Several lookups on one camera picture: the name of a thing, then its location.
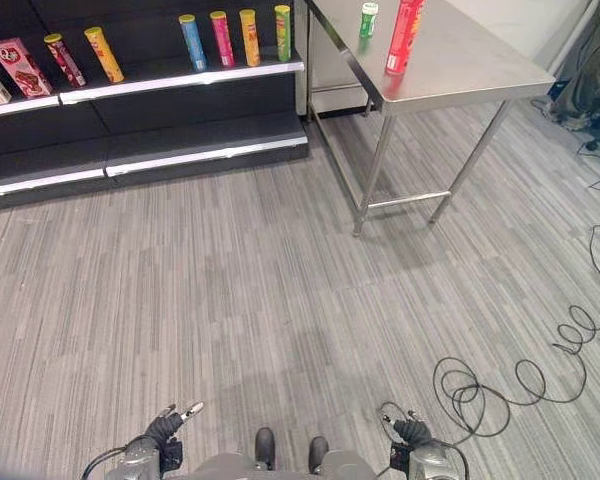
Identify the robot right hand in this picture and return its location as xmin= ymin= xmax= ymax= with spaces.
xmin=378 ymin=403 xmax=435 ymax=446

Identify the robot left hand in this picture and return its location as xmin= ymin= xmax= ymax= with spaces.
xmin=144 ymin=401 xmax=205 ymax=443

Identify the robot body with feet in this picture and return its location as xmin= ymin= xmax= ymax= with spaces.
xmin=179 ymin=426 xmax=381 ymax=480

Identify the black store shelf unit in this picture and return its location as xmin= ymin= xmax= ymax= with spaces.
xmin=0 ymin=0 xmax=311 ymax=211

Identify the stainless steel table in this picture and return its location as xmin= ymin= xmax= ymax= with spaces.
xmin=304 ymin=0 xmax=558 ymax=237

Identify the orange-yellow chips can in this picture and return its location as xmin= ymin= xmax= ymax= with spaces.
xmin=83 ymin=26 xmax=126 ymax=84

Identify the dark red chips can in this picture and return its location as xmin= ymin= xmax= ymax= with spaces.
xmin=43 ymin=32 xmax=88 ymax=89

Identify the blue chips can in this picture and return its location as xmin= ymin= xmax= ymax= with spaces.
xmin=177 ymin=13 xmax=209 ymax=73

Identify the pink cookie box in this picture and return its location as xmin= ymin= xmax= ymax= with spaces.
xmin=0 ymin=37 xmax=54 ymax=99

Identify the dark chair with clutter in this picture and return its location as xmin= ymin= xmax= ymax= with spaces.
xmin=529 ymin=0 xmax=600 ymax=151

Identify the pink chips can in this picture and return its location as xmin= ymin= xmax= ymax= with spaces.
xmin=209 ymin=10 xmax=236 ymax=68

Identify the tall red chips can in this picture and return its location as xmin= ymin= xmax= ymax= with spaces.
xmin=384 ymin=0 xmax=426 ymax=76

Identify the yellow chips can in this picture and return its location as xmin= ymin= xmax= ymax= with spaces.
xmin=238 ymin=8 xmax=262 ymax=68

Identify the green chips can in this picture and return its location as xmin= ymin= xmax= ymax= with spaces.
xmin=273 ymin=4 xmax=292 ymax=63

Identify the small green bottle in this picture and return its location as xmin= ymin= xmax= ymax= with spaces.
xmin=358 ymin=2 xmax=380 ymax=39

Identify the black cable on floor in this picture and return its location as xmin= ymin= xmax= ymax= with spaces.
xmin=432 ymin=139 xmax=600 ymax=446

